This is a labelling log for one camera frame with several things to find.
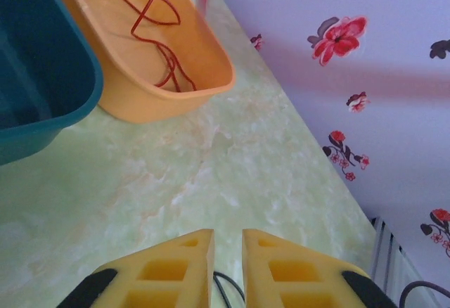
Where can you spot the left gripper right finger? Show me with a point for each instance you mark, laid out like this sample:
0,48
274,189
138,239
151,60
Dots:
299,280

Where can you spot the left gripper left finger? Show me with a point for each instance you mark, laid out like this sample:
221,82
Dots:
168,280

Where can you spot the orange plastic bin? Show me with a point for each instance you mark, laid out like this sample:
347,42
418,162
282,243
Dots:
140,100

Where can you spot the teal plastic bin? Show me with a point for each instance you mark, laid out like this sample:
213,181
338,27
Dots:
35,58

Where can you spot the aluminium side rail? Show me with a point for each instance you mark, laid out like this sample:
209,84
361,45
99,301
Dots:
390,262

